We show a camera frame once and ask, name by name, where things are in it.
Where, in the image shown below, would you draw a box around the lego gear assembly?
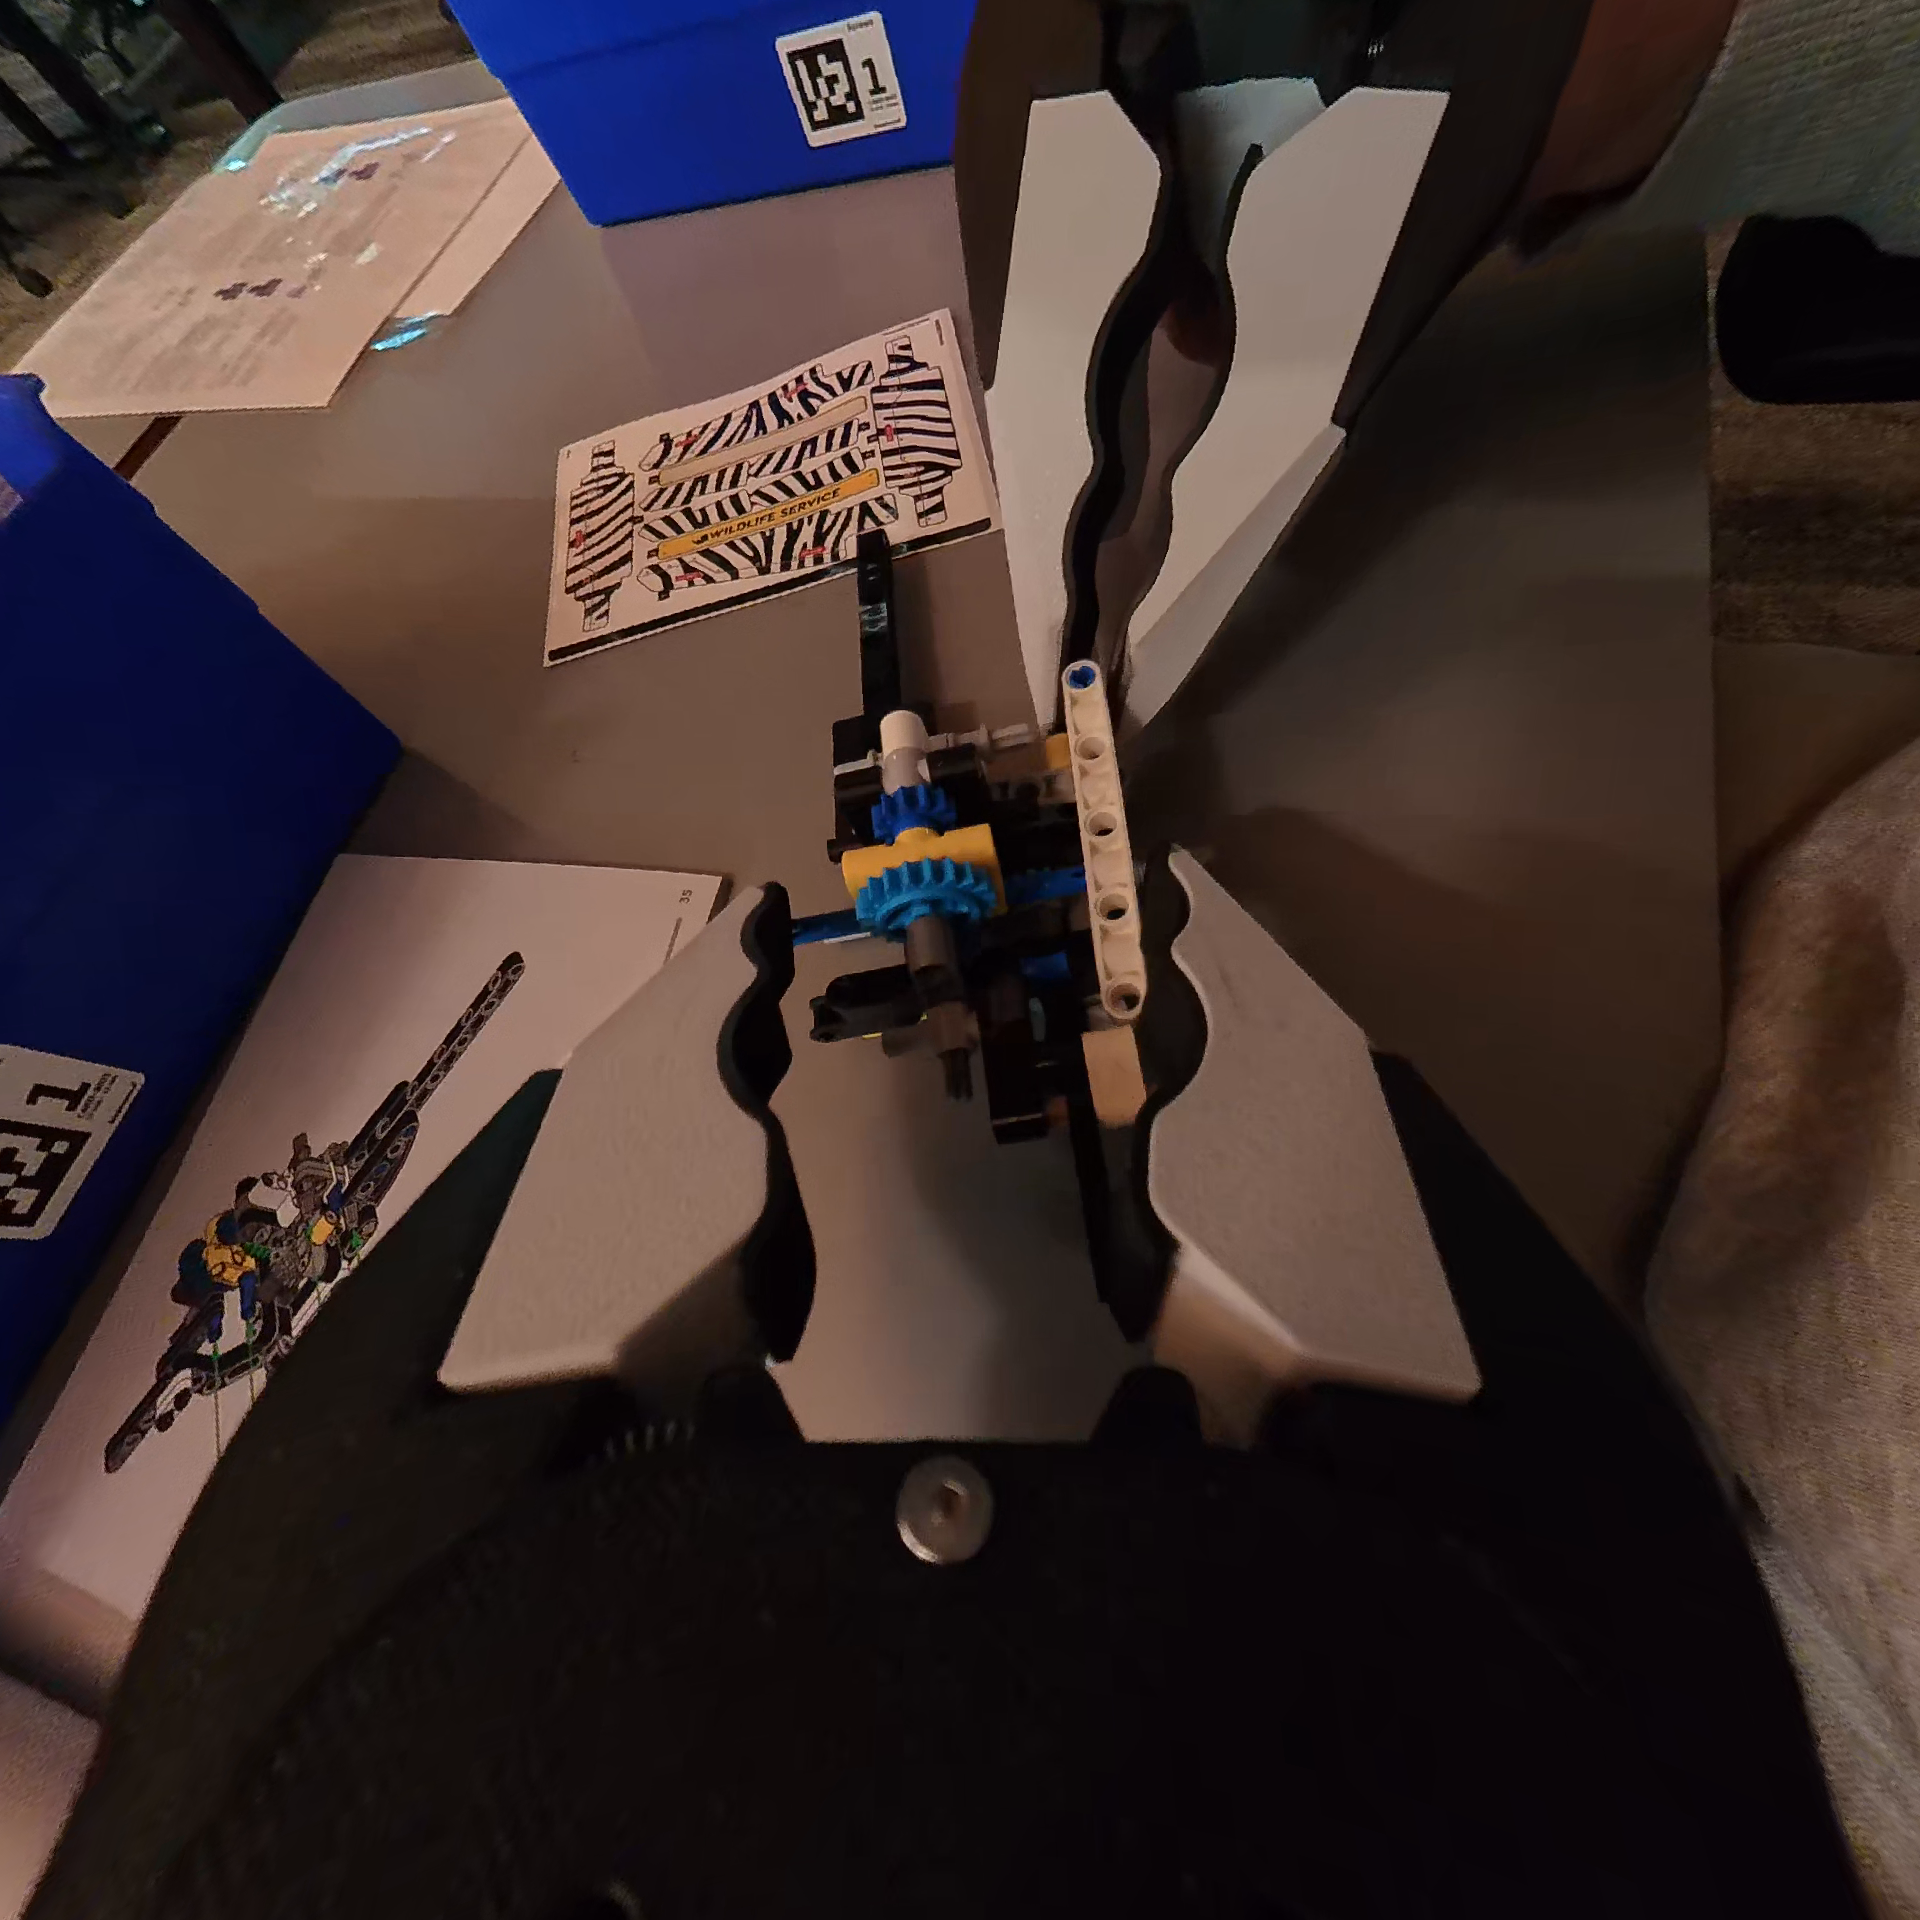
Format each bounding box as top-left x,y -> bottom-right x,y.
779,530 -> 1161,1151

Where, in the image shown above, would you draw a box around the clear plastic bag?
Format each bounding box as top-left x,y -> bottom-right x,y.
225,131 -> 456,219

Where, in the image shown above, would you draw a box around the zebra striped sticker sheet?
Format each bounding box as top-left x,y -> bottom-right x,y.
539,309 -> 1001,671

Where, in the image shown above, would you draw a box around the dark chair legs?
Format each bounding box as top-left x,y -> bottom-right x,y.
0,0 -> 291,159

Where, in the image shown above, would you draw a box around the blue plastic bin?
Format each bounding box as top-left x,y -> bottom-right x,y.
446,0 -> 970,235
0,370 -> 404,1435

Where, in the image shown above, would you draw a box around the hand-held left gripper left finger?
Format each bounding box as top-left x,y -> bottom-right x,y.
426,879 -> 827,1396

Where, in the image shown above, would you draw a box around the black rounded object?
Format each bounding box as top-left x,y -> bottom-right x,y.
1713,218 -> 1920,412

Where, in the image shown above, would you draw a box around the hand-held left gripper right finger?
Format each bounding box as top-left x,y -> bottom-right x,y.
1079,844 -> 1484,1396

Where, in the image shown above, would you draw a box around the lego instruction booklet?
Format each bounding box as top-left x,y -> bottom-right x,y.
0,847 -> 726,1661

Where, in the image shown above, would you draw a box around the person's right forearm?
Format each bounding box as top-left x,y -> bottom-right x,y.
1533,0 -> 1920,259

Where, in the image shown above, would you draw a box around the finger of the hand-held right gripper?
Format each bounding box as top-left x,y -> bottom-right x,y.
976,83 -> 1178,732
1111,83 -> 1448,732

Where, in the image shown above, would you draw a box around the grey sweatshirt sleeve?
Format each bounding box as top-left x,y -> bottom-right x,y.
1634,749 -> 1920,1920

